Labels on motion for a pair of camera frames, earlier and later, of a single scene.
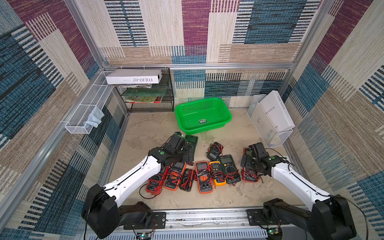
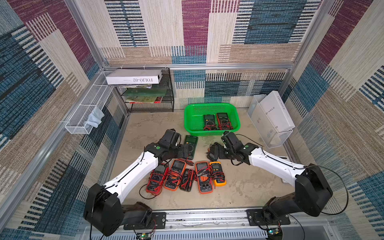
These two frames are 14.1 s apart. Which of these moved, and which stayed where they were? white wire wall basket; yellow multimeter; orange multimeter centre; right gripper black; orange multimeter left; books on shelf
Moved: right gripper black
Stayed: orange multimeter left; white wire wall basket; books on shelf; orange multimeter centre; yellow multimeter
